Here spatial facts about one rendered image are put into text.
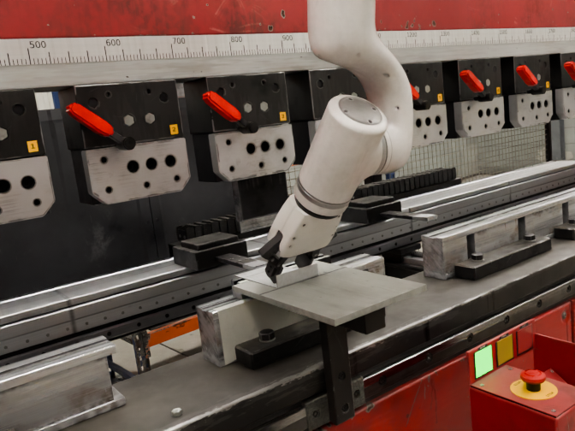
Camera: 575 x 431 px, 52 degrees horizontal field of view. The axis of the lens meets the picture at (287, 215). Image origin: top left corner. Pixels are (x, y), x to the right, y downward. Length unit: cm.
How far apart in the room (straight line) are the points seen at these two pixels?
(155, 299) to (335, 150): 58
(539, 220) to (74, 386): 117
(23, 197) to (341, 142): 41
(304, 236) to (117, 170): 28
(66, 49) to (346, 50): 37
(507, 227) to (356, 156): 79
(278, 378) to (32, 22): 61
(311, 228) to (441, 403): 49
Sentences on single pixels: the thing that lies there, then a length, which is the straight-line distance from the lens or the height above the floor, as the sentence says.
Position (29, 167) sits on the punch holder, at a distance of 83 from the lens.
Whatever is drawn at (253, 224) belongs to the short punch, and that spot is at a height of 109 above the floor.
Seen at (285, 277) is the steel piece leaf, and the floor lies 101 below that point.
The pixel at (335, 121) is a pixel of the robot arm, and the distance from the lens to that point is 76.
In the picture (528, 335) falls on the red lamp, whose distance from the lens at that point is 120.
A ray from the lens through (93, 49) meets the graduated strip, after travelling 87.
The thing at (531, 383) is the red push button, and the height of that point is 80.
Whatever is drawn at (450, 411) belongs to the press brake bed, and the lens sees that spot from 124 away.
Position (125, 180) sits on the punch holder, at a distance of 86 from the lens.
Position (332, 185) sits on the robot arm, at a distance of 80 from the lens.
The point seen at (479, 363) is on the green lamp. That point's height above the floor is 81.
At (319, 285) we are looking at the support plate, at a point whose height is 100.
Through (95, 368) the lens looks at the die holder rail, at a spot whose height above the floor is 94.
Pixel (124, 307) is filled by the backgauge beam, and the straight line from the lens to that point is 119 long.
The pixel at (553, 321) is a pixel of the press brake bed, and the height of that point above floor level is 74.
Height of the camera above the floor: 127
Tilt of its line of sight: 10 degrees down
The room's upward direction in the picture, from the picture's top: 7 degrees counter-clockwise
